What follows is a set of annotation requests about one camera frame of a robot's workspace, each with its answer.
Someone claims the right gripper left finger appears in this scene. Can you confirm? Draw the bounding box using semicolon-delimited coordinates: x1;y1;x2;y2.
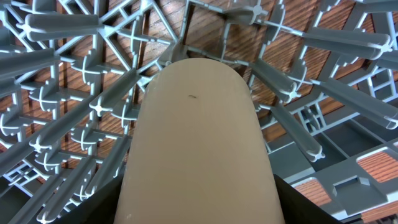
53;177;123;224

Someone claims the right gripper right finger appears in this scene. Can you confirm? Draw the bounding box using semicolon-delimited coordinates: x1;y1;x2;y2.
274;174;341;224

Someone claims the cream plastic cup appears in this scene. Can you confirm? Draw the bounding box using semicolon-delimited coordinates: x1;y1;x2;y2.
114;58;284;224

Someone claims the grey dishwasher rack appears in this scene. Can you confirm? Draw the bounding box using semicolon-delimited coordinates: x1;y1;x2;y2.
1;0;397;223

